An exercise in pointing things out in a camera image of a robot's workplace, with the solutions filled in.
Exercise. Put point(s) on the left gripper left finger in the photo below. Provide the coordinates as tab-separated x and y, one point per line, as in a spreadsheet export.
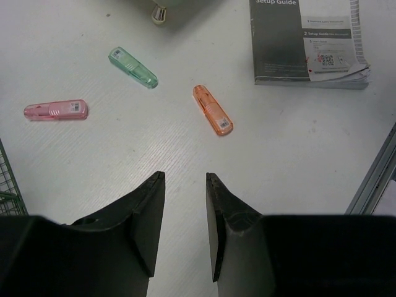
120	242

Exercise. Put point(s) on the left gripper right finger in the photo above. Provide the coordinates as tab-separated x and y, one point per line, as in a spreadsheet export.
239	254

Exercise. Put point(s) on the pink correction tape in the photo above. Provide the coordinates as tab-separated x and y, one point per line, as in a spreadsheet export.
57	110

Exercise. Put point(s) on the orange correction tape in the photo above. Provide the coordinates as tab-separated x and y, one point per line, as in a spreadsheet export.
215	114

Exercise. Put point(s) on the green correction tape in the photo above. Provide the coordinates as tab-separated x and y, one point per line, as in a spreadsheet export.
125	62

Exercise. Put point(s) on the grey setup guide booklet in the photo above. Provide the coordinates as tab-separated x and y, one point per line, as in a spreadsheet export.
308	44

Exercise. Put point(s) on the green wire mesh organizer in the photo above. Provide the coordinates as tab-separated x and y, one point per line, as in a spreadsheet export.
11	199

